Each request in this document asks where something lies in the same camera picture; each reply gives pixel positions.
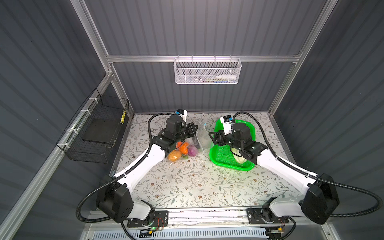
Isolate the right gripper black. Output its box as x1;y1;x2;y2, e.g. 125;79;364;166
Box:
208;128;242;152

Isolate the toy napa cabbage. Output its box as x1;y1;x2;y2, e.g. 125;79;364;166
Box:
230;148;247;164

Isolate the toy potato yellow brown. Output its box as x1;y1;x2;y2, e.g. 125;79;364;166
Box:
167;150;182;162

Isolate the toy purple onion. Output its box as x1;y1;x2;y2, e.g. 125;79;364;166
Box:
187;145;199;158

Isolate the clear zip top bag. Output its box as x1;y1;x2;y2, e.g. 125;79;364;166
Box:
165;122;213;163

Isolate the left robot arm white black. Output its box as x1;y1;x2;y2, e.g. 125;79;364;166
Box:
96;110;198;225

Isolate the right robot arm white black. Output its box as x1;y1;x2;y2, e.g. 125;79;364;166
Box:
209;123;340;225

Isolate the green plastic basket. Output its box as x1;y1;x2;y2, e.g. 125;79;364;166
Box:
209;119;257;172

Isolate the yellow tag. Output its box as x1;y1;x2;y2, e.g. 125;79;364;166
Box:
120;110;126;125

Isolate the white marker pen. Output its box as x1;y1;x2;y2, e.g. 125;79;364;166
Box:
215;75;237;81

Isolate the black flat pad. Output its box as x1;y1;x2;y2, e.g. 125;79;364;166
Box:
82;119;119;144

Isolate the white ribbed vent panel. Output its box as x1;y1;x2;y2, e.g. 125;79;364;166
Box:
91;227;269;240

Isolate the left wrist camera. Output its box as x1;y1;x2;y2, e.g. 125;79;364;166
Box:
175;109;188;123

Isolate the right black corrugated cable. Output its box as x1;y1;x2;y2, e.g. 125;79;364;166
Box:
233;111;384;218

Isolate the black corrugated cable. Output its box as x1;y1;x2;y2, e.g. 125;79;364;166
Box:
74;112;175;224
233;111;384;218

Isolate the white wire mesh basket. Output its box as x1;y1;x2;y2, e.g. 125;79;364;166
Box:
173;57;242;85

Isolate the left black corrugated cable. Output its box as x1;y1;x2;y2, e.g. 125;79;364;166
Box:
74;112;175;224

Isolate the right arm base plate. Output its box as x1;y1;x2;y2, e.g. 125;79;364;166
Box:
246;207;290;225

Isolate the black wire cage basket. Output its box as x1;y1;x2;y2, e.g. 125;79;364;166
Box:
57;91;130;164

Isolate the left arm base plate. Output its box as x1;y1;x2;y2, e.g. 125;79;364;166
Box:
126;210;169;228

